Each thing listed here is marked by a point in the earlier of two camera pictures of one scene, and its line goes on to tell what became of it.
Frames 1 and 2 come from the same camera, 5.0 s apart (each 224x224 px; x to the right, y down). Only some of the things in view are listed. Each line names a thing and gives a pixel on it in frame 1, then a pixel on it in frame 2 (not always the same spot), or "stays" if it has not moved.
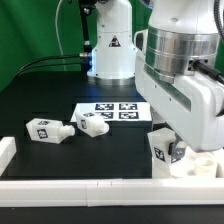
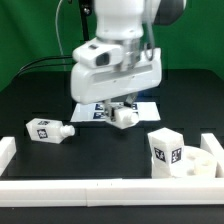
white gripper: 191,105 to 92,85
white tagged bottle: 49,130 stays
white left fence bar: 7,152 stays
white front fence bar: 112,192 stays
